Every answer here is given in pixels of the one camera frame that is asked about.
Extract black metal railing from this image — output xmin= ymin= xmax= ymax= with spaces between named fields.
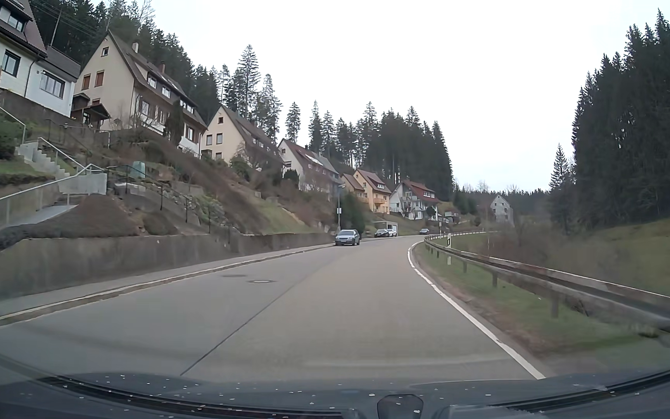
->
xmin=105 ymin=164 xmax=233 ymax=244

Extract grassy slope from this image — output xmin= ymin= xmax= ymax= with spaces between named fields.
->
xmin=446 ymin=214 xmax=670 ymax=306

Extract white house with dark roof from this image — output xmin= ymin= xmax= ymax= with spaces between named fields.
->
xmin=0 ymin=0 xmax=81 ymax=119

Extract cream house with gabled roof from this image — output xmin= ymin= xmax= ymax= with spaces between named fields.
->
xmin=200 ymin=105 xmax=285 ymax=171

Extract white house with red roof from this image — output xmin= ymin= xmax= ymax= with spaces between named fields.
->
xmin=389 ymin=179 xmax=442 ymax=221

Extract metal guard rail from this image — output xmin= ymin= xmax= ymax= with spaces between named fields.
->
xmin=423 ymin=231 xmax=670 ymax=350

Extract cream house with brown roof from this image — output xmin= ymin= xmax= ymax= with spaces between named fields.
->
xmin=71 ymin=29 xmax=208 ymax=158

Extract grass verge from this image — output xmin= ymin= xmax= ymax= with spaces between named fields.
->
xmin=415 ymin=234 xmax=670 ymax=376

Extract lamp post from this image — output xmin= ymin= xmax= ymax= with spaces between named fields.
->
xmin=335 ymin=184 xmax=347 ymax=232

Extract concrete retaining wall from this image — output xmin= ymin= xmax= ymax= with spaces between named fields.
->
xmin=0 ymin=232 xmax=333 ymax=307

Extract car's own bonnet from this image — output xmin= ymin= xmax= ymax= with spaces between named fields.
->
xmin=0 ymin=356 xmax=670 ymax=419

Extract road markings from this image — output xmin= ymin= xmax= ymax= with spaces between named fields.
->
xmin=407 ymin=241 xmax=546 ymax=380

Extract grassy hillside bank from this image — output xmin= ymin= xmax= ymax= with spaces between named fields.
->
xmin=0 ymin=119 xmax=336 ymax=271

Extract conifer wood on hilltop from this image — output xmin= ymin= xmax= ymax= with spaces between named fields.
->
xmin=29 ymin=0 xmax=456 ymax=201

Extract concrete stairs with railing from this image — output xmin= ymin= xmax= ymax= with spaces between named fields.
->
xmin=14 ymin=137 xmax=108 ymax=196

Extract white house with grey roof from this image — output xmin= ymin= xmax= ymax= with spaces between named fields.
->
xmin=277 ymin=138 xmax=342 ymax=194

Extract grey pavement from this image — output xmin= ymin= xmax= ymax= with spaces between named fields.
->
xmin=0 ymin=242 xmax=336 ymax=334

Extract grey asphalt road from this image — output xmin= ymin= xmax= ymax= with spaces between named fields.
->
xmin=0 ymin=235 xmax=547 ymax=386

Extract dark conifer wood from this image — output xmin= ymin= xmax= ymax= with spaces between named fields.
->
xmin=547 ymin=0 xmax=670 ymax=235

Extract orange house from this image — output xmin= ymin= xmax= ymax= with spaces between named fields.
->
xmin=341 ymin=168 xmax=393 ymax=214

